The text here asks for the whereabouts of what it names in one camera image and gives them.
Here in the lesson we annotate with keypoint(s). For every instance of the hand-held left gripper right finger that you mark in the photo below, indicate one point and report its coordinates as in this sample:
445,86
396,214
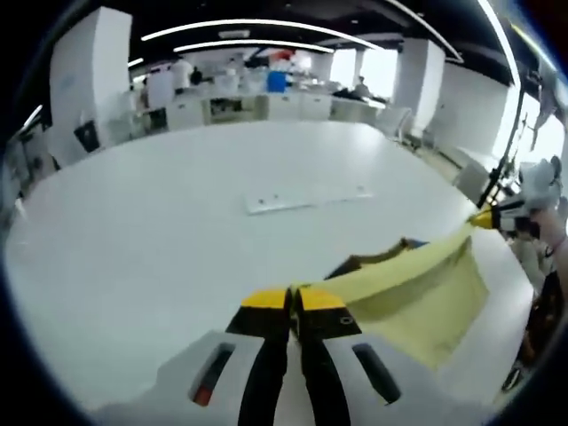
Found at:
324,324

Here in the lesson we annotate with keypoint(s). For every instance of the ceiling air vent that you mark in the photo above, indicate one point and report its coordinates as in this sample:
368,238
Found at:
233,34

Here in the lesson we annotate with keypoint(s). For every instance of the white narrow pillar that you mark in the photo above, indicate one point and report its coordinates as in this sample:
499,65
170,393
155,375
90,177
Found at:
419,89

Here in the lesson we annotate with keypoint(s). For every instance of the yellow blue grey garment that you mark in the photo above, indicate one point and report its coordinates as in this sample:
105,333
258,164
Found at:
412,306

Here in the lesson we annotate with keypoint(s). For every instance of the person's right hand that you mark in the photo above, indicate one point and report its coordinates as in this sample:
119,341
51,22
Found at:
552,226

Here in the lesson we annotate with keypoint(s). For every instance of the long ceiling light strip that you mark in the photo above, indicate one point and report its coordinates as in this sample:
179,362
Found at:
248,21

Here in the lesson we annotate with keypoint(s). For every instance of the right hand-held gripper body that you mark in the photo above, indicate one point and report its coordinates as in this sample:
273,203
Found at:
541,186

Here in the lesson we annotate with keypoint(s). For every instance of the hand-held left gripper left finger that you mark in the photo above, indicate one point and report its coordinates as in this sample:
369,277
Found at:
266,328

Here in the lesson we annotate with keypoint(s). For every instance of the white square pillar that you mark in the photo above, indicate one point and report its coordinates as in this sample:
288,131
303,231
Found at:
89,80

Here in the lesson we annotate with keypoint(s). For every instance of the black tripod stand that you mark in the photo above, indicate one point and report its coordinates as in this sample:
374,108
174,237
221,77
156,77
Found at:
510,142

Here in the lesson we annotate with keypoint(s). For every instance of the blue storage bin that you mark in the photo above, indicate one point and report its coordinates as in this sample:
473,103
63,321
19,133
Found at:
276,82

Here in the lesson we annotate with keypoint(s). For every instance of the black waste bin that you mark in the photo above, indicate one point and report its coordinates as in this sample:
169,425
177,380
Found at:
86,137

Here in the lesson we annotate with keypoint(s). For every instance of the person's dark shirt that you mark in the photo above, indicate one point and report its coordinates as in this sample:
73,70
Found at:
548,319

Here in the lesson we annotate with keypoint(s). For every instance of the short ceiling light strip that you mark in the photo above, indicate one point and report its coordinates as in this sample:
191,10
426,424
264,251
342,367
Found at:
248,41

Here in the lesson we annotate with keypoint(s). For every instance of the white template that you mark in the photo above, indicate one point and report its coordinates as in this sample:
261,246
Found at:
288,202

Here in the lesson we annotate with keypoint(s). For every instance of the white cabinet row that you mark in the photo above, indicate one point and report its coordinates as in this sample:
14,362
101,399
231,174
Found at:
284,106

